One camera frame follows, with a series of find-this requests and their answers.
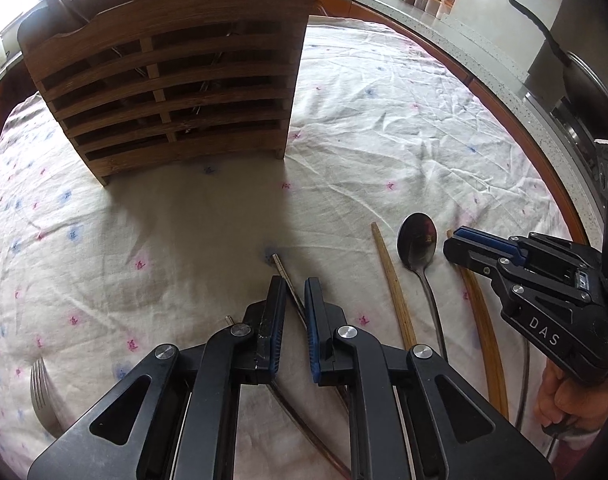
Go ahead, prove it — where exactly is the metal chopstick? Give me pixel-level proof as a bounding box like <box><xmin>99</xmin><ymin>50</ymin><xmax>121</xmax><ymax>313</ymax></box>
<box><xmin>233</xmin><ymin>312</ymin><xmax>351</xmax><ymax>479</ymax></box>
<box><xmin>270</xmin><ymin>252</ymin><xmax>355</xmax><ymax>411</ymax></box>

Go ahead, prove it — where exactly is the bamboo chopstick pair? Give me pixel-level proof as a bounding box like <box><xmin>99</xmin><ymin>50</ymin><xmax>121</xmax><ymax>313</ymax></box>
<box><xmin>446</xmin><ymin>228</ymin><xmax>510</xmax><ymax>418</ymax></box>

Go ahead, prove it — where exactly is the black frying pan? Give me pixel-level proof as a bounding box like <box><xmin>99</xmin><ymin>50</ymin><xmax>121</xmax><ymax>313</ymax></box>
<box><xmin>509</xmin><ymin>0</ymin><xmax>608</xmax><ymax>138</ymax></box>

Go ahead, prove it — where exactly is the silver spoon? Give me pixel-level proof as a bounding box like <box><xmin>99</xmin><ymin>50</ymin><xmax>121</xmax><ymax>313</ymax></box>
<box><xmin>396</xmin><ymin>212</ymin><xmax>448</xmax><ymax>361</ymax></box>

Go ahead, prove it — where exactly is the gas stove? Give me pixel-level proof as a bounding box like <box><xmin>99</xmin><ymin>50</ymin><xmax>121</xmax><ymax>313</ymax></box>
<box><xmin>524</xmin><ymin>91</ymin><xmax>608</xmax><ymax>204</ymax></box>

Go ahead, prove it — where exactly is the floral white tablecloth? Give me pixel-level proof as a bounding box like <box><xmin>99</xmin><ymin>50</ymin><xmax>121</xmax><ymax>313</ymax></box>
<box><xmin>0</xmin><ymin>18</ymin><xmax>568</xmax><ymax>476</ymax></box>

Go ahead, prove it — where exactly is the wooden utensil holder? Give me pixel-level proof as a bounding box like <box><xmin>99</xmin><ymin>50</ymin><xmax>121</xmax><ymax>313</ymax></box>
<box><xmin>17</xmin><ymin>0</ymin><xmax>313</xmax><ymax>182</ymax></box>

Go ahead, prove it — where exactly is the silver fork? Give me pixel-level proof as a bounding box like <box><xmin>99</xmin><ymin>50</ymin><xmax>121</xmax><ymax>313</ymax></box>
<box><xmin>514</xmin><ymin>338</ymin><xmax>531</xmax><ymax>431</ymax></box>
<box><xmin>29</xmin><ymin>356</ymin><xmax>64</xmax><ymax>439</ymax></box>

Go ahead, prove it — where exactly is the right hand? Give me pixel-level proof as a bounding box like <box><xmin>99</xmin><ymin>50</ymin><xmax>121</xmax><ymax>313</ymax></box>
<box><xmin>533</xmin><ymin>361</ymin><xmax>608</xmax><ymax>431</ymax></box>

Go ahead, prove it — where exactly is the pink sleeve right forearm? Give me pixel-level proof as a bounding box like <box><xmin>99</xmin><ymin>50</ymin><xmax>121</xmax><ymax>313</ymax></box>
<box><xmin>551</xmin><ymin>429</ymin><xmax>608</xmax><ymax>479</ymax></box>

